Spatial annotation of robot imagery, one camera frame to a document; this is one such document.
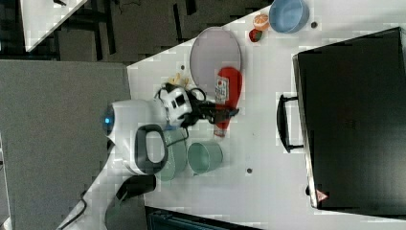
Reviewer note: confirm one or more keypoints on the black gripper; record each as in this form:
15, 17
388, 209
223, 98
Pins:
214, 113

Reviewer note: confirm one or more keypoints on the red plush ketchup bottle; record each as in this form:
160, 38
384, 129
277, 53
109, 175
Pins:
228, 84

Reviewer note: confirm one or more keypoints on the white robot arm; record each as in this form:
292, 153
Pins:
127, 125

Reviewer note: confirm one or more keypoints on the peeled toy banana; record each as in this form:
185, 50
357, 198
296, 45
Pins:
179, 80

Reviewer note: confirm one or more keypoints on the green mug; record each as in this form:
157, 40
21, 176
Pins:
205, 156

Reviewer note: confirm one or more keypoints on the grey round plate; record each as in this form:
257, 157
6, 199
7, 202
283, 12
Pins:
212, 50

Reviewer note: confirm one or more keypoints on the small red toy strawberry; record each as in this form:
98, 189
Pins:
255, 35

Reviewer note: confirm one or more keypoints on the orange toy citrus half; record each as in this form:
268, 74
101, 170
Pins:
261, 22

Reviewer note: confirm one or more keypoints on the blue bowl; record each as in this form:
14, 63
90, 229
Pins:
288, 16

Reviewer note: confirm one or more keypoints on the silver black toaster oven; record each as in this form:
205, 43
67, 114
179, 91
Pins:
351, 97

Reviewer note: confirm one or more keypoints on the white side table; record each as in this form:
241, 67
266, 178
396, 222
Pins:
41, 17

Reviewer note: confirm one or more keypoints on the blue metal frame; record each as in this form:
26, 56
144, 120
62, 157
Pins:
160, 219

